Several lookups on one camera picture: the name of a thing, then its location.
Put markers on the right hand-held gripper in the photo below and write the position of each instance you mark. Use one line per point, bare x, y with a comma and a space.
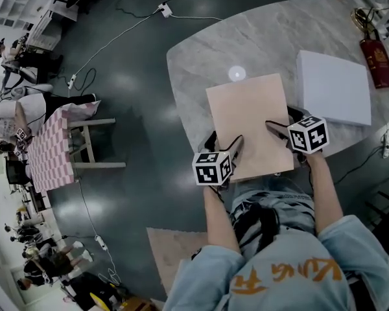
309, 134

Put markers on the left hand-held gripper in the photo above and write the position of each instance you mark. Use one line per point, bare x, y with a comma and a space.
210, 170

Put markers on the pink box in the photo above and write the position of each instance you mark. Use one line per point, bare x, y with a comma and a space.
249, 115

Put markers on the white box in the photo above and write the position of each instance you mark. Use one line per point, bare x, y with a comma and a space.
334, 86

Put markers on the person's right forearm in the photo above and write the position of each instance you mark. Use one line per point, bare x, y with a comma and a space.
324, 199

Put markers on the person's left forearm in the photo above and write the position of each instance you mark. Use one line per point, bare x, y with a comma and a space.
220, 219

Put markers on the person's light denim jeans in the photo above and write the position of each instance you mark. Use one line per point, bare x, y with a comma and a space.
278, 190

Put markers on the white power strip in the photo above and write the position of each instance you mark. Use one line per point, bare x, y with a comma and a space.
100, 242
385, 147
72, 81
164, 10

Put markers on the red hardcover book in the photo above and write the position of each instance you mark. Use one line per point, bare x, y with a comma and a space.
377, 65

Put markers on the beige floor mat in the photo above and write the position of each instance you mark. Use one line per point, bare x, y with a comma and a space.
168, 251

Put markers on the person's light blue shirt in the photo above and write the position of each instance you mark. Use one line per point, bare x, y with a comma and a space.
353, 248

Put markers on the pink checkered table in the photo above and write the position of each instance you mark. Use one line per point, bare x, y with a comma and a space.
48, 154

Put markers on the white cubby bookshelf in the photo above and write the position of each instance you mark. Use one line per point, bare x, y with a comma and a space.
19, 5

